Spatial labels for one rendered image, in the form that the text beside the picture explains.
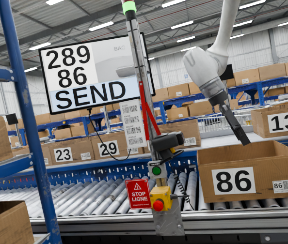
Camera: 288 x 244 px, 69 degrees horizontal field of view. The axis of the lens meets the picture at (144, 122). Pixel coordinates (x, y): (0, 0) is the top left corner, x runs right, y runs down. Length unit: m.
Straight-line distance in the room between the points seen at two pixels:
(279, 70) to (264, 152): 5.06
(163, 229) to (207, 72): 0.66
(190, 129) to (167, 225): 0.69
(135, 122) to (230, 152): 0.60
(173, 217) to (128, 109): 0.48
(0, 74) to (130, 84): 0.57
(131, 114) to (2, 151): 0.48
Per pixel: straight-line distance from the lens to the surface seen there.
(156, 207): 0.82
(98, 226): 1.09
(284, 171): 1.00
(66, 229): 1.19
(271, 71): 6.19
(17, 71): 0.58
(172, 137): 0.77
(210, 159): 1.24
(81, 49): 1.04
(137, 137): 0.86
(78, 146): 1.72
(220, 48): 1.02
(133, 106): 0.85
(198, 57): 0.89
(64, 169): 1.77
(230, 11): 0.95
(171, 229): 0.97
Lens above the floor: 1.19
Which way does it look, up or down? 3 degrees down
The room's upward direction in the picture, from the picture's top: 11 degrees counter-clockwise
